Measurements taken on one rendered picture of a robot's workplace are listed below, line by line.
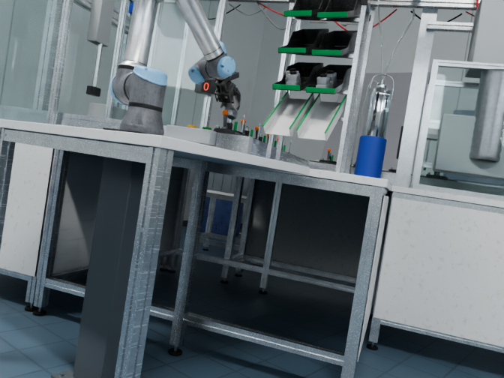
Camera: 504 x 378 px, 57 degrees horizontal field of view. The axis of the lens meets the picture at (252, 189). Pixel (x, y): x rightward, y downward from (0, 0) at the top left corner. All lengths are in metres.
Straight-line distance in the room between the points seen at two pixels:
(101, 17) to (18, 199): 1.17
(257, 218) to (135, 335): 2.57
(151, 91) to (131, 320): 0.77
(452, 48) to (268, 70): 2.56
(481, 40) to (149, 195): 2.11
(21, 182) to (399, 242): 1.89
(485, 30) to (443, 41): 3.21
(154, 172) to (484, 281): 1.84
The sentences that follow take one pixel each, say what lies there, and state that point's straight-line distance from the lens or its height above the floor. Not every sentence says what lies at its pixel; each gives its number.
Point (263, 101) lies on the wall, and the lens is 7.01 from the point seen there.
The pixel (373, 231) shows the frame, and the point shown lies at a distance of 1.81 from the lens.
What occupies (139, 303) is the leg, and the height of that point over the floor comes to 0.44.
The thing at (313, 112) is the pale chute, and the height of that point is 1.12.
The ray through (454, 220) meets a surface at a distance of 2.54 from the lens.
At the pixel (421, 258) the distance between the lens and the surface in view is 2.54.
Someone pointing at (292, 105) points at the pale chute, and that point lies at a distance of 2.20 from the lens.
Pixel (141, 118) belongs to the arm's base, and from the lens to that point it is 1.62.
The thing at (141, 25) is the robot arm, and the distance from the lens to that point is 1.82.
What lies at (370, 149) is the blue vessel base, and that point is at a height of 1.05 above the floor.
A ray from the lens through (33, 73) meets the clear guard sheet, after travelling 2.58.
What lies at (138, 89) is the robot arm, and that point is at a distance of 1.65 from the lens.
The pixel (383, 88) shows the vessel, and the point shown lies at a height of 1.41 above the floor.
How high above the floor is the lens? 0.80
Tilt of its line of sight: 2 degrees down
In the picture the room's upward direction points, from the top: 9 degrees clockwise
